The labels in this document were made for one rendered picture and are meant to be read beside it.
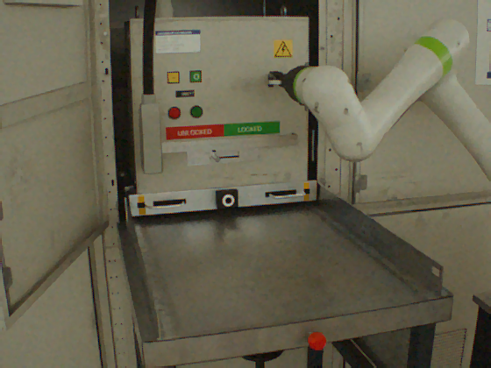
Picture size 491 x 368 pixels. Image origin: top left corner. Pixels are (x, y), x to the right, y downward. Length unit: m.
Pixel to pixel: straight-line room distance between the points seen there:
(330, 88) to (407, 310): 0.48
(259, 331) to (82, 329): 0.80
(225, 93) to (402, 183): 0.62
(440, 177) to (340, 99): 0.75
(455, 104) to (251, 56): 0.57
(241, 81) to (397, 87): 0.45
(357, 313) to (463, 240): 0.99
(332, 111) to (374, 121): 0.11
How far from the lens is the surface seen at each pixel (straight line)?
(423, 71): 1.49
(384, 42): 1.79
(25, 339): 1.81
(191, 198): 1.68
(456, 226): 2.05
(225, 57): 1.65
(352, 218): 1.58
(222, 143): 1.63
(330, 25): 1.74
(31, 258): 1.31
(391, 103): 1.40
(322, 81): 1.28
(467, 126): 1.65
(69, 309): 1.76
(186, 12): 2.42
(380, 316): 1.19
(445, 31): 1.58
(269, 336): 1.11
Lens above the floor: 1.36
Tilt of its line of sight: 16 degrees down
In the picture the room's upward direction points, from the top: straight up
